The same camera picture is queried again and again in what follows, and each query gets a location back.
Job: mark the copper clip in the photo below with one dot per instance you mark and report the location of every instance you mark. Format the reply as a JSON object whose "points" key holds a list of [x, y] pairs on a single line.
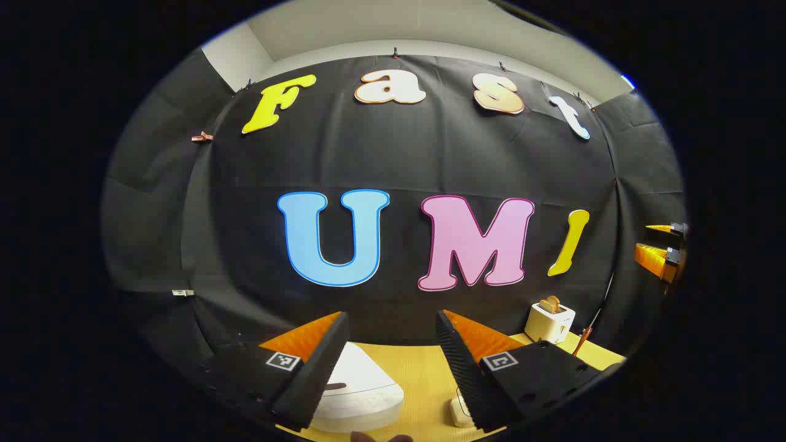
{"points": [[201, 136]]}

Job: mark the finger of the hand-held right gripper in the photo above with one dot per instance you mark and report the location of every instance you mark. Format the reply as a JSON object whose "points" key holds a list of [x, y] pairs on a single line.
{"points": [[654, 258], [678, 229]]}

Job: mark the black backdrop cloth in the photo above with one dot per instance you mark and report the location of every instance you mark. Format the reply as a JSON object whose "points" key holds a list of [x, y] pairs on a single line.
{"points": [[399, 153]]}

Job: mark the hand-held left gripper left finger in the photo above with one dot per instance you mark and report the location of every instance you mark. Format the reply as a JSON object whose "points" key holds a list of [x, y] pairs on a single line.
{"points": [[310, 380]]}

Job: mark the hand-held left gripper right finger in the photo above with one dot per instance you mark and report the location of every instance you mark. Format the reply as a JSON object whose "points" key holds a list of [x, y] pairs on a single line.
{"points": [[466, 374]]}

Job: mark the white clip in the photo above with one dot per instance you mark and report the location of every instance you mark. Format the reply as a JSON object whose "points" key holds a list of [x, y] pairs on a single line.
{"points": [[182, 293]]}

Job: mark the toast slice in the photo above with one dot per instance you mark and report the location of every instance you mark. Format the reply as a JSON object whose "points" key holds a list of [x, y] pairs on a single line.
{"points": [[555, 301], [545, 306]]}

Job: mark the white toaster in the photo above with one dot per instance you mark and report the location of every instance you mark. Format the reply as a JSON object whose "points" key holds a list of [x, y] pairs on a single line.
{"points": [[549, 325]]}

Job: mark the small white container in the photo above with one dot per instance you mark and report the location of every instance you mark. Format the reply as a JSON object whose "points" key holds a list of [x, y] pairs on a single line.
{"points": [[460, 414]]}

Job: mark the white rice cooker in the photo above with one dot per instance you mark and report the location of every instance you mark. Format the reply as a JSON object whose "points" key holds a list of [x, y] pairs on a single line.
{"points": [[368, 393]]}

